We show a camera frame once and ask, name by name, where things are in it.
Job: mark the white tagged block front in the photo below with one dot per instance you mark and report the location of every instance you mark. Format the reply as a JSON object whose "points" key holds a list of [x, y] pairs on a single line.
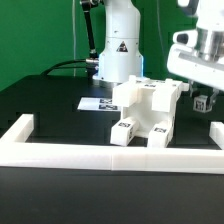
{"points": [[124, 131]]}

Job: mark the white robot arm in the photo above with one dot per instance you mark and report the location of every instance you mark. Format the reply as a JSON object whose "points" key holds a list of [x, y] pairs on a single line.
{"points": [[121, 57]]}

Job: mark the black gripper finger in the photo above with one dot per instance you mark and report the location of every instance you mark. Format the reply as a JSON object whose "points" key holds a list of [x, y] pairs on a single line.
{"points": [[192, 89], [212, 98]]}

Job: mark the white chair seat part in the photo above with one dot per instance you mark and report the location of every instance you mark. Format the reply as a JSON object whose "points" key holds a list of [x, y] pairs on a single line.
{"points": [[148, 114]]}

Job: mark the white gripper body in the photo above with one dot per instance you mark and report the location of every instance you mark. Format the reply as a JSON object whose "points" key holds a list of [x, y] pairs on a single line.
{"points": [[198, 56]]}

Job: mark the white U-shaped border frame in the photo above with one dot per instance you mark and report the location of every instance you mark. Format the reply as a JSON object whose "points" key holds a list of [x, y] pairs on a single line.
{"points": [[16, 151]]}

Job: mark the white flat tagged plank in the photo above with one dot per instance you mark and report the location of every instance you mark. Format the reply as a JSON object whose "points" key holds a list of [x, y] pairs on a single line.
{"points": [[97, 104]]}

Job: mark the white tagged cube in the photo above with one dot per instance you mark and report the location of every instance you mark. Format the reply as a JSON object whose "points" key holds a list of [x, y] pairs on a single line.
{"points": [[201, 104]]}

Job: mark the white chair back part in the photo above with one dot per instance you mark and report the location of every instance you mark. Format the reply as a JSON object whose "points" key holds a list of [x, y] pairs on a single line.
{"points": [[163, 94]]}

